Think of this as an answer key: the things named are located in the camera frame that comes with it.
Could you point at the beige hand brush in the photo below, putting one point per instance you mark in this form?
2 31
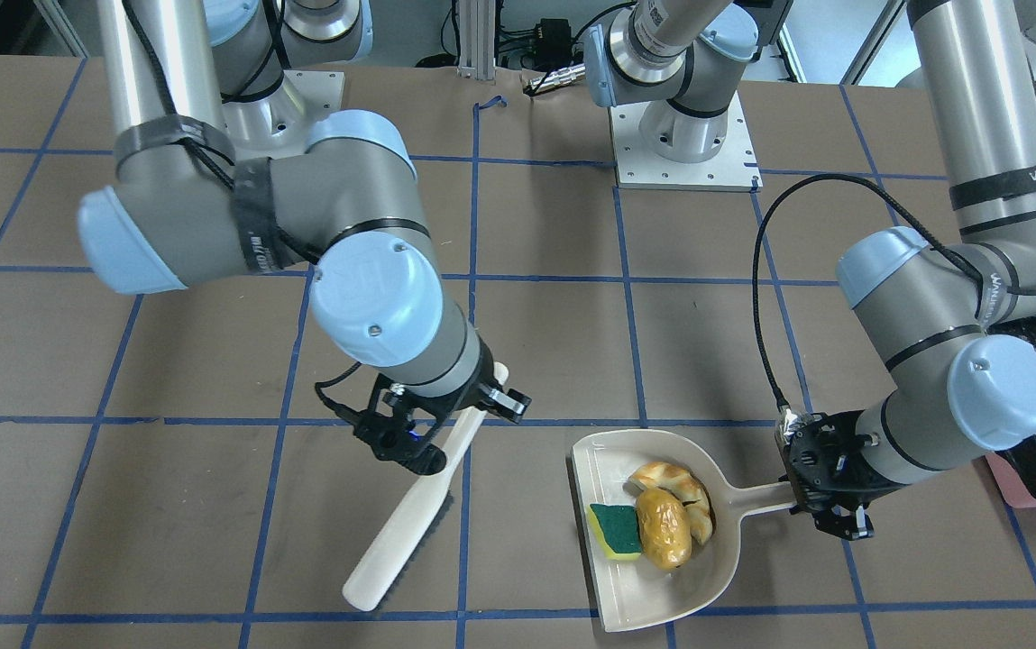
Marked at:
407 528

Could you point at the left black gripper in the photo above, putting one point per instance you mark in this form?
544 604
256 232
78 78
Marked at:
874 488

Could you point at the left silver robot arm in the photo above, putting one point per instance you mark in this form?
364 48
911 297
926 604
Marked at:
925 306

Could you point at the toy croissant bread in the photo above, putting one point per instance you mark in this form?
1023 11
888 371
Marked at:
680 483

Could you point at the yellow green sponge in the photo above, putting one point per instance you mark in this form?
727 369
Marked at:
616 529

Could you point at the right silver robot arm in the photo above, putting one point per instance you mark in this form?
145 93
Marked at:
223 170

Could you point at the beige plastic dustpan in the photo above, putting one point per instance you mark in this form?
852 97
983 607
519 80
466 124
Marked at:
635 595

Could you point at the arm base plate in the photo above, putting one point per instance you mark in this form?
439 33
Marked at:
277 126
657 148

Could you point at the brown toy potato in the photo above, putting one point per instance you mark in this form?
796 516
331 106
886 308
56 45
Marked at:
663 529

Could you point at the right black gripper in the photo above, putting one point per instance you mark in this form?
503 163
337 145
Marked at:
506 402

